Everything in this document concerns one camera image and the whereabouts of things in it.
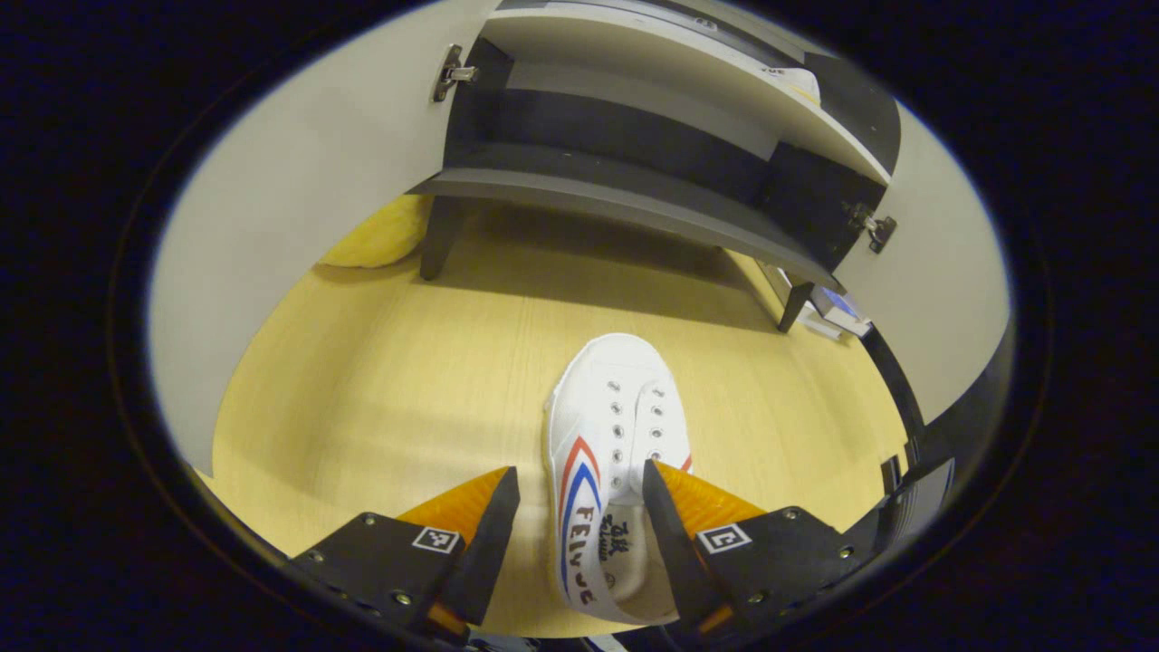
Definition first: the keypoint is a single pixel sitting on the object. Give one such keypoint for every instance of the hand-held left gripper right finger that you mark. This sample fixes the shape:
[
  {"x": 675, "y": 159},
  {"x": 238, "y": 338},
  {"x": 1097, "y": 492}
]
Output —
[{"x": 675, "y": 557}]

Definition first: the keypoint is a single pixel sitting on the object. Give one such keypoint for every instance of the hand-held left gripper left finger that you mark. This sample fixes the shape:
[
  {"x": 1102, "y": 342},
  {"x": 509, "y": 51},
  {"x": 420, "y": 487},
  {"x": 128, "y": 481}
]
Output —
[{"x": 493, "y": 552}]

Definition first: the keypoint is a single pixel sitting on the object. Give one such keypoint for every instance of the grey shoe cabinet door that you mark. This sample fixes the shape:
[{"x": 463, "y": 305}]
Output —
[
  {"x": 942, "y": 272},
  {"x": 317, "y": 163}
]

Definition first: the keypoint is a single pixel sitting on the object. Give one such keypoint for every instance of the metal door hinge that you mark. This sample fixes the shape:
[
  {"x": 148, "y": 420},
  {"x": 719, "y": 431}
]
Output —
[
  {"x": 872, "y": 226},
  {"x": 450, "y": 72}
]

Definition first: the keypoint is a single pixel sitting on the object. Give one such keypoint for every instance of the small white blue box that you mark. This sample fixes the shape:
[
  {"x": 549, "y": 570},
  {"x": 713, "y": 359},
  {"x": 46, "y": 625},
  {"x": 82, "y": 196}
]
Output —
[{"x": 838, "y": 306}]

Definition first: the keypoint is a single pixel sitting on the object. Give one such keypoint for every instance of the yellow plush toy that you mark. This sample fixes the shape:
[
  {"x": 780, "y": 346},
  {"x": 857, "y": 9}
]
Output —
[{"x": 385, "y": 235}]

